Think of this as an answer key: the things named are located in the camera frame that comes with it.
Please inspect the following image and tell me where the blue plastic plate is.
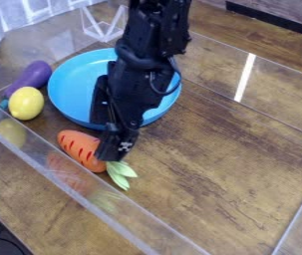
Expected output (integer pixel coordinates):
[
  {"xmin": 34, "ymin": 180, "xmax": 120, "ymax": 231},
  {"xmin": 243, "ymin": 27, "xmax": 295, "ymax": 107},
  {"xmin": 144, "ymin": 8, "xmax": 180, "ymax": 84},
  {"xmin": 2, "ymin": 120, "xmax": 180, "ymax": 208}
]
[{"xmin": 48, "ymin": 47, "xmax": 183, "ymax": 131}]

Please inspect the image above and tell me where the clear acrylic enclosure wall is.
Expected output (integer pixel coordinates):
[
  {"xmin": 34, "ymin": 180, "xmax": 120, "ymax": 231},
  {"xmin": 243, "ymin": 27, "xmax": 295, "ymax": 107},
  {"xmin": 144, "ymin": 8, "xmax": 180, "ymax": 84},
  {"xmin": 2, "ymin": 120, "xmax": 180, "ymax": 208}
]
[{"xmin": 0, "ymin": 2, "xmax": 302, "ymax": 255}]

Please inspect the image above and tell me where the orange toy carrot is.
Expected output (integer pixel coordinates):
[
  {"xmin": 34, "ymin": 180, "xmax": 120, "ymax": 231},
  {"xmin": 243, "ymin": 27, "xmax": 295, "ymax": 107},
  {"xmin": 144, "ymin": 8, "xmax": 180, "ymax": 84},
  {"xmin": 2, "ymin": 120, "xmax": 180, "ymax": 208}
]
[{"xmin": 58, "ymin": 129, "xmax": 138, "ymax": 190}]

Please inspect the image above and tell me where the white patterned curtain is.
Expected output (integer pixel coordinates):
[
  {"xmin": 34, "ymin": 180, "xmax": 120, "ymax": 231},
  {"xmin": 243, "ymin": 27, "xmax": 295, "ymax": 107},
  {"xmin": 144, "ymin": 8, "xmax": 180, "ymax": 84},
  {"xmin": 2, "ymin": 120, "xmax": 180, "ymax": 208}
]
[{"xmin": 0, "ymin": 0, "xmax": 106, "ymax": 43}]

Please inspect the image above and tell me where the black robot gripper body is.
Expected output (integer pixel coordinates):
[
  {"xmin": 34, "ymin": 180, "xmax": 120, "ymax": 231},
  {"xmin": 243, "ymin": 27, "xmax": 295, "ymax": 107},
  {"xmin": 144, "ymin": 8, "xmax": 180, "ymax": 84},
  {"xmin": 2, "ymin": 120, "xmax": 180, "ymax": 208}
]
[{"xmin": 108, "ymin": 39, "xmax": 176, "ymax": 129}]

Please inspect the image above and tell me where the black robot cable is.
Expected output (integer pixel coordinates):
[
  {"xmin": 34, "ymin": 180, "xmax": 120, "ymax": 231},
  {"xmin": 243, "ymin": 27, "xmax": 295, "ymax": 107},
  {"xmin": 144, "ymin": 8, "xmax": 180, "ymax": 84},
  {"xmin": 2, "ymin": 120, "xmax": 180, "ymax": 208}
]
[{"xmin": 149, "ymin": 58, "xmax": 184, "ymax": 98}]

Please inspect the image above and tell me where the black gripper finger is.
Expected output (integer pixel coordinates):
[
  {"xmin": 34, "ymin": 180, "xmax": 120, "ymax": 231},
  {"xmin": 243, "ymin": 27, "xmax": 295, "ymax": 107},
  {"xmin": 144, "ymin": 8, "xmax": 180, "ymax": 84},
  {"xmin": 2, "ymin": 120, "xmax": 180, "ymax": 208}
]
[
  {"xmin": 96, "ymin": 123, "xmax": 140, "ymax": 161},
  {"xmin": 90, "ymin": 75, "xmax": 113, "ymax": 125}
]

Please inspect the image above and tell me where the purple toy eggplant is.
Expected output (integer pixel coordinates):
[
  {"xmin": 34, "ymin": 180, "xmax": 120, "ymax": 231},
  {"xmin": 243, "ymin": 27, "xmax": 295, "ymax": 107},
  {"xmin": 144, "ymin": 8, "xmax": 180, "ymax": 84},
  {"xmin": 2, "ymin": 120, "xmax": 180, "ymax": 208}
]
[{"xmin": 0, "ymin": 61, "xmax": 53, "ymax": 110}]

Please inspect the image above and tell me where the yellow toy lemon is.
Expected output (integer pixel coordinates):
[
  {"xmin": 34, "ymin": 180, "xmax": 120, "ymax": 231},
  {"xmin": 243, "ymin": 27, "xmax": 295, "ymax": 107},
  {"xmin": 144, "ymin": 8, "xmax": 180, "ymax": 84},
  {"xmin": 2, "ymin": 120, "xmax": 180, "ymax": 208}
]
[{"xmin": 9, "ymin": 87, "xmax": 45, "ymax": 121}]

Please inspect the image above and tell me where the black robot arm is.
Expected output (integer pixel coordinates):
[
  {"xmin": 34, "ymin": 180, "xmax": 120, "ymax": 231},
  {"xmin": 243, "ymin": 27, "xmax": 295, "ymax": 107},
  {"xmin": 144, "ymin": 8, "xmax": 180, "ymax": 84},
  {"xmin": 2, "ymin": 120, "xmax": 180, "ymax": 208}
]
[{"xmin": 90, "ymin": 0, "xmax": 192, "ymax": 161}]

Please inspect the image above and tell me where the dark baseboard strip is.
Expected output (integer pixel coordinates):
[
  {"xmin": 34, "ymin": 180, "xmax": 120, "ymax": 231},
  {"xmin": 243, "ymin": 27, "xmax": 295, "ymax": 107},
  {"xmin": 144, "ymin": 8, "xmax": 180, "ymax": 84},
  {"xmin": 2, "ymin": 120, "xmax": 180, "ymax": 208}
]
[{"xmin": 225, "ymin": 0, "xmax": 302, "ymax": 34}]

